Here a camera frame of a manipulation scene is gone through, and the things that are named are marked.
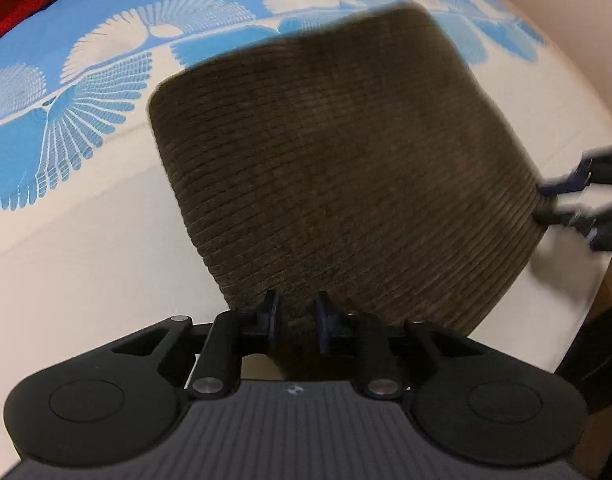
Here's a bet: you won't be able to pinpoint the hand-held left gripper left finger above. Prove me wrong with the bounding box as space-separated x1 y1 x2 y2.
108 290 283 401

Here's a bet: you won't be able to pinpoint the brown corduroy pants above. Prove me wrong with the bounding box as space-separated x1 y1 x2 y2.
148 2 551 383

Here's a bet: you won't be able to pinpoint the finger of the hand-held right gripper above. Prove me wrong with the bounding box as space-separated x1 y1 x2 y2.
532 199 612 254
537 144 612 200

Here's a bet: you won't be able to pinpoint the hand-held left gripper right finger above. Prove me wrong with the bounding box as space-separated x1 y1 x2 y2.
313 291 482 400

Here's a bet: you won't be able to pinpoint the blue and white printed bedsheet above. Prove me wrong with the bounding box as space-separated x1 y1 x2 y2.
0 0 612 480

